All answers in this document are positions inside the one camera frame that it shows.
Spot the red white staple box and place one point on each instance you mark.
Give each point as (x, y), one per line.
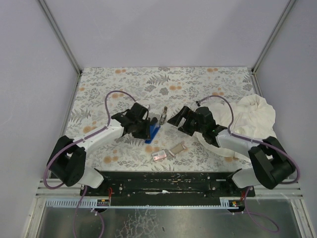
(159, 155)

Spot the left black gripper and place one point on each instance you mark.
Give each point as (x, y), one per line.
(144, 127)

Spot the aluminium frame post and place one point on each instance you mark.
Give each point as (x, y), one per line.
(284, 15)
(59, 35)

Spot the right aluminium extrusion rail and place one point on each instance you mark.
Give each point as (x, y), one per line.
(281, 191)

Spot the white crumpled cloth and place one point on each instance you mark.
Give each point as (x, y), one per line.
(253, 116)

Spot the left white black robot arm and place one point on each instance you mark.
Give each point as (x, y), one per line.
(68, 159)

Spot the left aluminium frame post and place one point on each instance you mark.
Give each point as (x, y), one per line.
(59, 35)

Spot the aluminium extrusion rail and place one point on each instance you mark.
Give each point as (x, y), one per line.
(63, 191)
(281, 191)

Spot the left aluminium extrusion rail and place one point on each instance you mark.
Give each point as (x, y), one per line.
(63, 191)

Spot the blue stapler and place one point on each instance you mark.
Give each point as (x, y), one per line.
(154, 128)

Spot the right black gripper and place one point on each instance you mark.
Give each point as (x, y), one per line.
(186, 119)

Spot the floral patterned table mat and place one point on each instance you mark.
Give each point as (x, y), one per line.
(105, 91)

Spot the white slotted cable duct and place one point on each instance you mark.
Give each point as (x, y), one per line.
(98, 203)

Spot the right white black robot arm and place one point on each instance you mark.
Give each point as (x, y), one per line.
(270, 165)

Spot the right aluminium frame post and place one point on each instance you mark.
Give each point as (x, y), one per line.
(284, 15)

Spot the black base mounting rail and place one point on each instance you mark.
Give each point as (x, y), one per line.
(168, 186)

